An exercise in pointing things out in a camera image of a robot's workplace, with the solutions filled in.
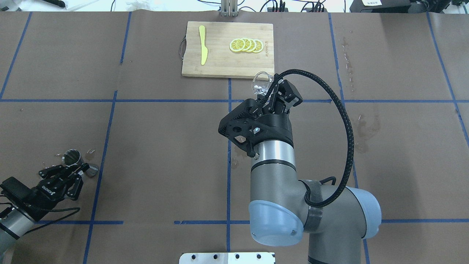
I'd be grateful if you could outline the lemon slice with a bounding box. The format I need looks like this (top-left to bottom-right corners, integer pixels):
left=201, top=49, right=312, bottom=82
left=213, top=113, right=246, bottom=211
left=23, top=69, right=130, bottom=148
left=242, top=37, right=254, bottom=52
left=229, top=38, right=245, bottom=52
left=247, top=39, right=257, bottom=52
left=252, top=40, right=264, bottom=54

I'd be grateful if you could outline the crumpled white tissue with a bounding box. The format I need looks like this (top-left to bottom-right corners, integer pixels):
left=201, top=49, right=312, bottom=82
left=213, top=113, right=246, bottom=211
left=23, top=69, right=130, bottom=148
left=125, top=0, right=166, bottom=11

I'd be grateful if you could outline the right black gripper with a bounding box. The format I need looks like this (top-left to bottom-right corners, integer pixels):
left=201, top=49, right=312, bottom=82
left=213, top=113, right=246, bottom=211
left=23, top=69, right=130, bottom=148
left=256, top=80, right=303, bottom=147

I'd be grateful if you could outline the steel jigger measuring cup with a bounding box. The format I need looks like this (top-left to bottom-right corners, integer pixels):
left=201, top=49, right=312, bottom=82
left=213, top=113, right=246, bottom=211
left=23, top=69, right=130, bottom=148
left=62, top=149, right=99, bottom=177

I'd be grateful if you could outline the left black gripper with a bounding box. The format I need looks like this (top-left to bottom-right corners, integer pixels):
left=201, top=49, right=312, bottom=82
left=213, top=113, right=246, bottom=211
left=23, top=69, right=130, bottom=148
left=26, top=164, right=89, bottom=213

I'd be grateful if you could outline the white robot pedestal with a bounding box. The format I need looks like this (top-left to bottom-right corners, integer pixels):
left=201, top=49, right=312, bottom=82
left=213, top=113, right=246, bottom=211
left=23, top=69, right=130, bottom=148
left=179, top=252, right=276, bottom=264

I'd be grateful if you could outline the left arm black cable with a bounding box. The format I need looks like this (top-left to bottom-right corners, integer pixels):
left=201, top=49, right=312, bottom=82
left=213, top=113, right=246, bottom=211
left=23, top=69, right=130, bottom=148
left=0, top=202, right=81, bottom=235

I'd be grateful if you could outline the aluminium frame post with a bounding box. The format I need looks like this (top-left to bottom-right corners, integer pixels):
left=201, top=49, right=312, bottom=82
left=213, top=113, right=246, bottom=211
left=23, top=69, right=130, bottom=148
left=220, top=0, right=239, bottom=17

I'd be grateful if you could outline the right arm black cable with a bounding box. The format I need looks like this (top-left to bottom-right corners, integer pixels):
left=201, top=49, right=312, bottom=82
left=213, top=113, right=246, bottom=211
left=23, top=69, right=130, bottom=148
left=256, top=69, right=355, bottom=209

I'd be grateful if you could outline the clear glass cup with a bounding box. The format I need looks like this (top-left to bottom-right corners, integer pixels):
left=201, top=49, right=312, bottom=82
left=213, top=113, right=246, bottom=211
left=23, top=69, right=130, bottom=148
left=252, top=71, right=274, bottom=96

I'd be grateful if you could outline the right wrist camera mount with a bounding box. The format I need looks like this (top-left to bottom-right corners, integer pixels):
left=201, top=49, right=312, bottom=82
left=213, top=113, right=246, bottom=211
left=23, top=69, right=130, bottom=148
left=218, top=99, right=273, bottom=158

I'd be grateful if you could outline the black box on desk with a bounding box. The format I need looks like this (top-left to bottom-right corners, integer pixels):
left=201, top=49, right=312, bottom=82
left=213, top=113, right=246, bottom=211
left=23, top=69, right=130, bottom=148
left=350, top=0, right=416, bottom=13

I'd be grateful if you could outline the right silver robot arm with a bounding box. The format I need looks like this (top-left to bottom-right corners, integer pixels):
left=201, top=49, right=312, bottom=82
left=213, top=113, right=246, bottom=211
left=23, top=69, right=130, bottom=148
left=248, top=136, right=382, bottom=264

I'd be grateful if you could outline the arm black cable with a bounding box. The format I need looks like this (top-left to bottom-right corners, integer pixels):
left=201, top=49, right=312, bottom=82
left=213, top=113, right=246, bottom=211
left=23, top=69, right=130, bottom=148
left=256, top=69, right=355, bottom=209
left=0, top=202, right=81, bottom=235

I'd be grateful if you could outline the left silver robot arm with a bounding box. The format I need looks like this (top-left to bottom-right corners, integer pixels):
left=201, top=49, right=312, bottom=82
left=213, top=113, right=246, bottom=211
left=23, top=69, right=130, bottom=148
left=0, top=163, right=90, bottom=256

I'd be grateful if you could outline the yellow plastic knife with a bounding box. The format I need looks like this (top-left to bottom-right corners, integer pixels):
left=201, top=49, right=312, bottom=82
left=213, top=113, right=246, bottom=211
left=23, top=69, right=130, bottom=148
left=198, top=25, right=209, bottom=66

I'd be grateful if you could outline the wooden cutting board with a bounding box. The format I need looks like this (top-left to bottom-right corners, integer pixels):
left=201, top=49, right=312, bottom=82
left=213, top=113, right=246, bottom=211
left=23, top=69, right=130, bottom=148
left=181, top=21, right=275, bottom=78

